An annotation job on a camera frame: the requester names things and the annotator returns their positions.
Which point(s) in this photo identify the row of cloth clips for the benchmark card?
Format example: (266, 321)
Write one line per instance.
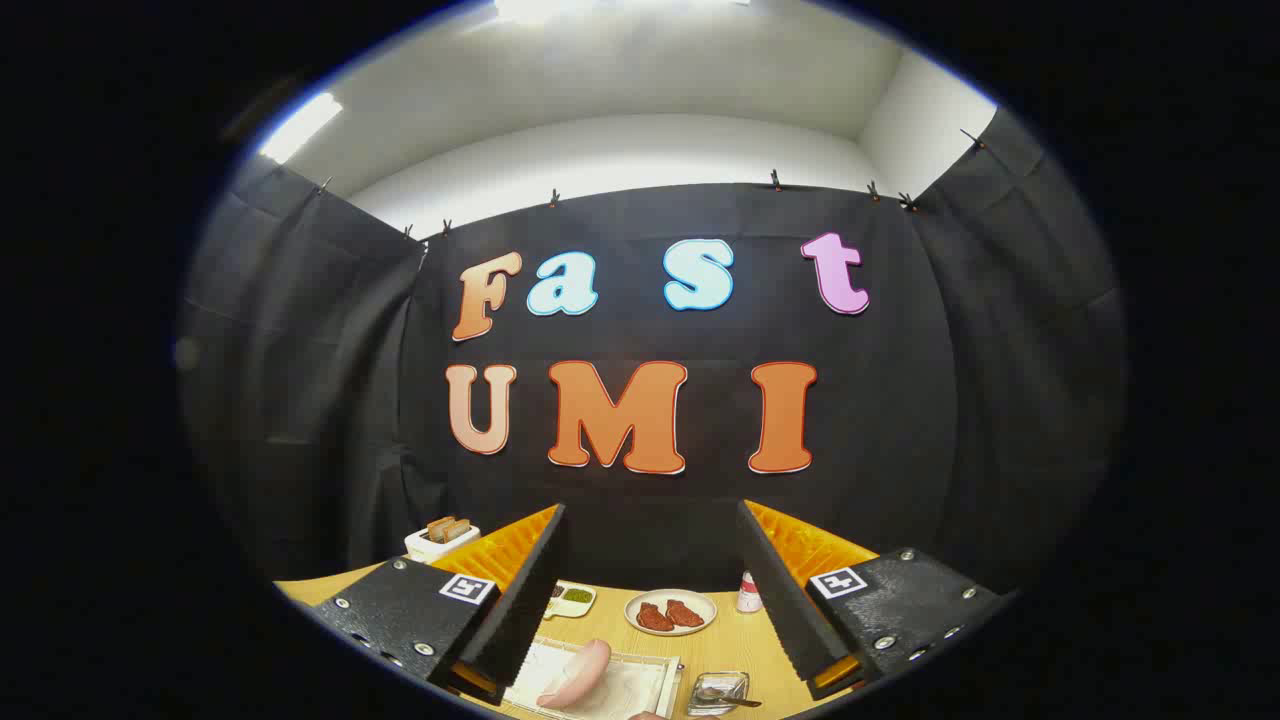
(775, 181)

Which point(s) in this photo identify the ceiling light panel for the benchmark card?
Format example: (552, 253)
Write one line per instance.
(300, 127)
(560, 8)

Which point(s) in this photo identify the white drip tray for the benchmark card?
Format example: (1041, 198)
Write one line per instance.
(630, 690)

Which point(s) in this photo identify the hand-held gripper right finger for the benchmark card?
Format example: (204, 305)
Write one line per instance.
(785, 600)

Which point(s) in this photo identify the toasted bread slice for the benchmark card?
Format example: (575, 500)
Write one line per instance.
(438, 529)
(458, 530)

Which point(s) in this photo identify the beige round plate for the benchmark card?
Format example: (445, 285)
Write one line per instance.
(700, 600)

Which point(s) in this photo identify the black backdrop cloth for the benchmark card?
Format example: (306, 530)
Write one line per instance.
(900, 420)

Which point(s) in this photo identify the clear bottle with red label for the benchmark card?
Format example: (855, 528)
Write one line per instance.
(748, 598)

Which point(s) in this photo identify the red meat piece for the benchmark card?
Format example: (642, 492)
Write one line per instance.
(686, 613)
(655, 618)

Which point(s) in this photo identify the white divided dish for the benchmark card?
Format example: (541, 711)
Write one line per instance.
(580, 608)

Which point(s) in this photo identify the pink plate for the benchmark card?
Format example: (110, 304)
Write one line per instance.
(580, 672)

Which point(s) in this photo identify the white toaster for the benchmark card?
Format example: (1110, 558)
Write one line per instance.
(425, 550)

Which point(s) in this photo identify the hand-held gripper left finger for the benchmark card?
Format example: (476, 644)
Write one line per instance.
(525, 610)

